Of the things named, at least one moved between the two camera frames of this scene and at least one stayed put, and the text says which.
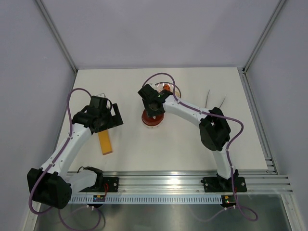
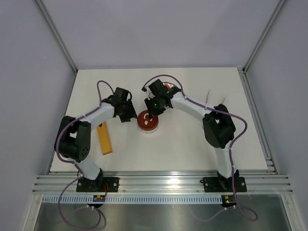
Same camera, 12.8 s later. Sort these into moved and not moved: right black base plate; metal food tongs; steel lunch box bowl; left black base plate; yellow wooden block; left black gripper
Moved: left black gripper; steel lunch box bowl
Not moved: left black base plate; metal food tongs; yellow wooden block; right black base plate
